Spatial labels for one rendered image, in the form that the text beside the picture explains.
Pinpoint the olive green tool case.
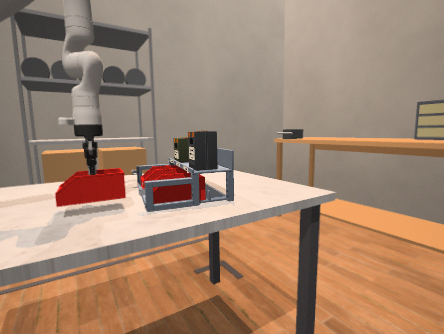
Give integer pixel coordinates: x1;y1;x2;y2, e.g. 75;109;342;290
174;137;189;163

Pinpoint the grey metal shelf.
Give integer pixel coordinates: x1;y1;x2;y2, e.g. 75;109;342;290
132;148;234;212

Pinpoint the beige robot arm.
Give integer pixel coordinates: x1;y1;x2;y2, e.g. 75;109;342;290
0;0;103;125

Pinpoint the black tool case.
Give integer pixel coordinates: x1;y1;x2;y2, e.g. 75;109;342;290
188;131;217;171

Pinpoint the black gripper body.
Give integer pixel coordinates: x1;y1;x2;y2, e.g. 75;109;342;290
74;125;103;148

